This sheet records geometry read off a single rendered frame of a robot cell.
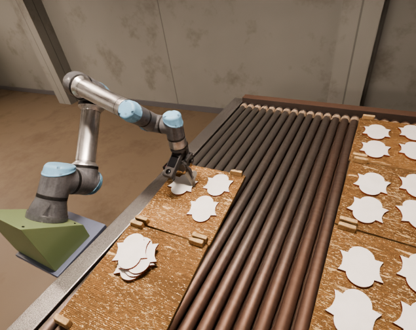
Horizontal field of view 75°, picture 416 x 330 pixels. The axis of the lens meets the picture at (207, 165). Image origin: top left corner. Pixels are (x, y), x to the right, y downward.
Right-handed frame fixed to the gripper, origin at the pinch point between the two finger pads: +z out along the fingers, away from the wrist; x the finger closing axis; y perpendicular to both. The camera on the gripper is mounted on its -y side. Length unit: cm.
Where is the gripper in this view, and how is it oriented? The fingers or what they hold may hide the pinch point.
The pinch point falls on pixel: (183, 183)
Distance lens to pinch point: 127.2
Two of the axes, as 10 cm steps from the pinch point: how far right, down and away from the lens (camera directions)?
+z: 1.0, 7.8, 6.2
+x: -9.0, -1.9, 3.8
